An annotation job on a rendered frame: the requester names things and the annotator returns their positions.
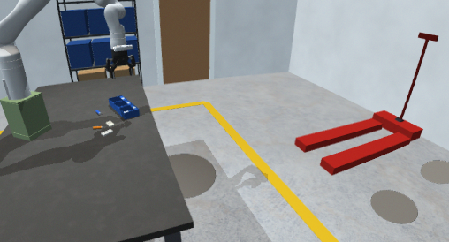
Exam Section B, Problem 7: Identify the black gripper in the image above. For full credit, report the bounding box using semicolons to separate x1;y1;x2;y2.
106;49;136;79

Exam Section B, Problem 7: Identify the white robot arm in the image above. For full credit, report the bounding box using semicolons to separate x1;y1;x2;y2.
0;0;133;100

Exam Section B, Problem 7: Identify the blue three-compartment bin rack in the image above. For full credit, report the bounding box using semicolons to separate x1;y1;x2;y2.
109;95;140;120

